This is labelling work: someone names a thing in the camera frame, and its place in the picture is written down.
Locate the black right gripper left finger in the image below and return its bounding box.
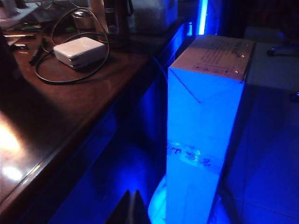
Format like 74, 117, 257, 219
109, 190, 133, 224

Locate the black looped power cable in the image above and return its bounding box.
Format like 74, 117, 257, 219
35, 7, 110, 84

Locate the brown metal thermos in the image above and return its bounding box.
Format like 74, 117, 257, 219
104, 0, 129, 49

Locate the tall white cardboard box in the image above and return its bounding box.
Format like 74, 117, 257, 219
166, 34, 256, 224

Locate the white power adapter brick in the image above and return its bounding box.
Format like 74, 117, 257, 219
53, 36, 108, 70

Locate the blue glowing light strip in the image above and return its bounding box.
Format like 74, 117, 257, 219
198, 0, 210, 35

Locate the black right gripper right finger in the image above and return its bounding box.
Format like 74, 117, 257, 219
135, 190, 151, 224

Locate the translucent plastic container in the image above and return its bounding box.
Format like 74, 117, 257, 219
132, 0, 178, 35

